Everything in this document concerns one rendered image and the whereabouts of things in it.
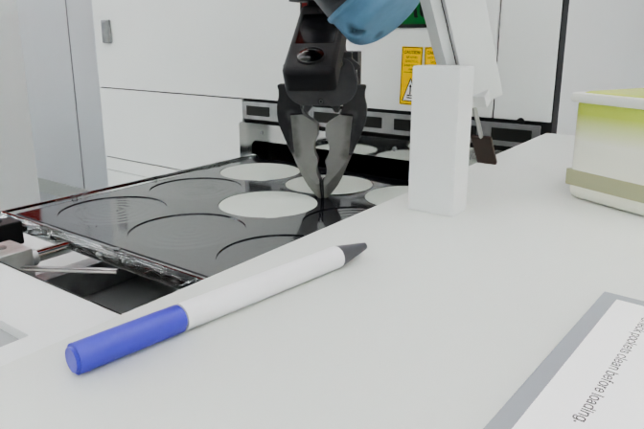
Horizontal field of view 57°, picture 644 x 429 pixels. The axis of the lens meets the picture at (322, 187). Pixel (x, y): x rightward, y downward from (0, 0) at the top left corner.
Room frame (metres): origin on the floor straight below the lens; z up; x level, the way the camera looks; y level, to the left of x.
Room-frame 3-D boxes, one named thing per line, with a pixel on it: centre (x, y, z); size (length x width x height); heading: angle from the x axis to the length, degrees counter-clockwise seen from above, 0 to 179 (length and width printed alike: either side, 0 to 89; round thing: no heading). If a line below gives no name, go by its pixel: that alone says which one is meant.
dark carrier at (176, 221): (0.59, 0.05, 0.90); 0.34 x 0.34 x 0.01; 54
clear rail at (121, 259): (0.44, 0.16, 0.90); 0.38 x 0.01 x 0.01; 54
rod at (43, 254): (0.46, 0.22, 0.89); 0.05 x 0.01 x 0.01; 144
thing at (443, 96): (0.36, -0.08, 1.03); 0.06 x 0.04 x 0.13; 144
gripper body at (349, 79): (0.63, 0.00, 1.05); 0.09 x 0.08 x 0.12; 173
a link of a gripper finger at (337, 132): (0.63, -0.02, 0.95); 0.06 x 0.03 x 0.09; 173
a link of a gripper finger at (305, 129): (0.63, 0.01, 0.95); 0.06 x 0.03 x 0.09; 173
